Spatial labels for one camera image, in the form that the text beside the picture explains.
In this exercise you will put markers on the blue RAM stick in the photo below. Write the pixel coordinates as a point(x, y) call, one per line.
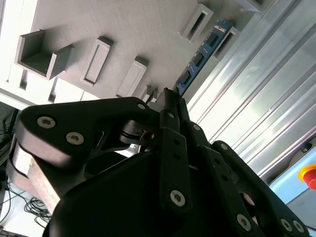
point(198, 59)

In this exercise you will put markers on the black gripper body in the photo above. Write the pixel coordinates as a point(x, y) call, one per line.
point(111, 202)

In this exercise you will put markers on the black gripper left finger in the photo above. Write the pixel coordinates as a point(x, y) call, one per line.
point(61, 121)

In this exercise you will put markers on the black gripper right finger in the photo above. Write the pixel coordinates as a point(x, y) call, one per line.
point(214, 158)

